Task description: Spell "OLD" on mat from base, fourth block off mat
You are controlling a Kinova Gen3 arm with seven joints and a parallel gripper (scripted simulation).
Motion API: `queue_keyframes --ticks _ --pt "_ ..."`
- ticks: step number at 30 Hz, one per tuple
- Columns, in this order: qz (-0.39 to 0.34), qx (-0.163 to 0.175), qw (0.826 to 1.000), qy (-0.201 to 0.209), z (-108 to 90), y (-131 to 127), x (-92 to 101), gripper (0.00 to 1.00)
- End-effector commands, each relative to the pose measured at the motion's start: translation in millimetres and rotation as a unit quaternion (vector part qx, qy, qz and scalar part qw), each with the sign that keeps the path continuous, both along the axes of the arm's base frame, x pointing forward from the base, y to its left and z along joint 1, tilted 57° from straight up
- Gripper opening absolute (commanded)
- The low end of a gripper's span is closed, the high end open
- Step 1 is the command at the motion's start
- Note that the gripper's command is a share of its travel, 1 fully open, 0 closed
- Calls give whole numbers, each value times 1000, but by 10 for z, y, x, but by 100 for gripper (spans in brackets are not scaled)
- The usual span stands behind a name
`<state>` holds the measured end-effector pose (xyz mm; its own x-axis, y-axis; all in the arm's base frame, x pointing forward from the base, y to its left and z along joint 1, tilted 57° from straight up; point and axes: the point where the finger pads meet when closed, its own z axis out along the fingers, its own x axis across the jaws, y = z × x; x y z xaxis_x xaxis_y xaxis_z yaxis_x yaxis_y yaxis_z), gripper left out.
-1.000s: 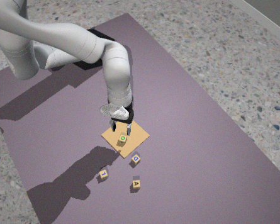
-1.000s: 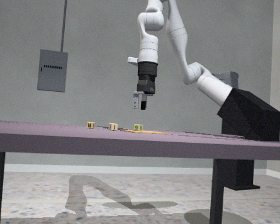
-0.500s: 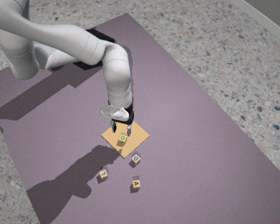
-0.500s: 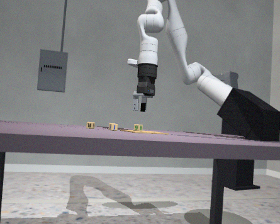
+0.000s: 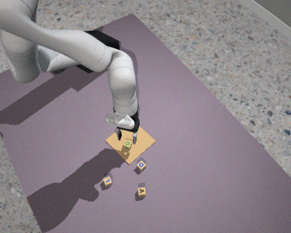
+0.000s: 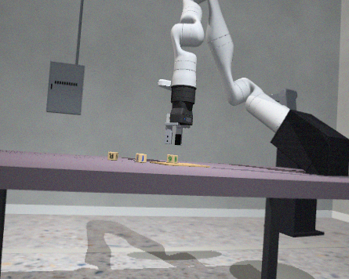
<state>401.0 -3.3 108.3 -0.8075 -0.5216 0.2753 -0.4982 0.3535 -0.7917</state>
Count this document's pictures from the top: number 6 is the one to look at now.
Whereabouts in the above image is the tan letter block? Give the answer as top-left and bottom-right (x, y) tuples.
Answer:
(136, 154), (147, 163)
(107, 152), (118, 161)
(167, 154), (178, 163)

